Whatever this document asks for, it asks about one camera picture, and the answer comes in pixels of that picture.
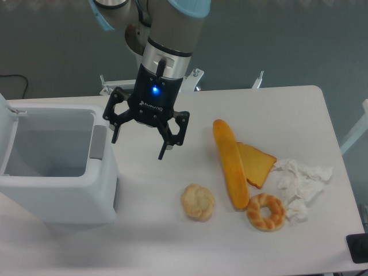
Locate round flower bread roll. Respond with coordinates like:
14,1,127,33
181,183,215,222

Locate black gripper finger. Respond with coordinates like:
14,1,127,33
103,86,133,144
156,110,190,160

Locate twisted ring bread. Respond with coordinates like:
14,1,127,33
247,193,286,232

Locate crumpled white tissue paper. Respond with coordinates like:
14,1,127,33
271,159,334,225

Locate white frame post right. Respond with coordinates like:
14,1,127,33
340,99,367,155

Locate black device at table edge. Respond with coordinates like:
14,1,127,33
346,233,367,264

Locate orange toast slice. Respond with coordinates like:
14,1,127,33
237,142,277,189

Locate black cable on floor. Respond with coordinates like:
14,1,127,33
0,74,29,98

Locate white push-lid trash can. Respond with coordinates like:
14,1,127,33
1,99,119,224

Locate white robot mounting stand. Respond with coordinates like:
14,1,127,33
99,68,204,96

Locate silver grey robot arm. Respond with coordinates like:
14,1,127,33
90,1,211,159

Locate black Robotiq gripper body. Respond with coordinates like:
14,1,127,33
128,62,183,127

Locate long orange baguette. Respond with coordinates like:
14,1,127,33
213,119,250,210

